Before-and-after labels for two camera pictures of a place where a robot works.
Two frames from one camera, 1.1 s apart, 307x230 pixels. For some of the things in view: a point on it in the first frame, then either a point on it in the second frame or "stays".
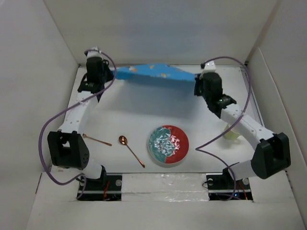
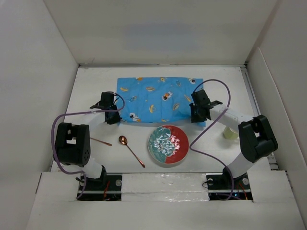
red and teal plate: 168,144 stays
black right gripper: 199,79 -> 194,119
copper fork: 84,136 stays
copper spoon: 123,140 stays
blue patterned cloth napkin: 158,75 -> 157,100
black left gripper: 105,66 -> 115,120
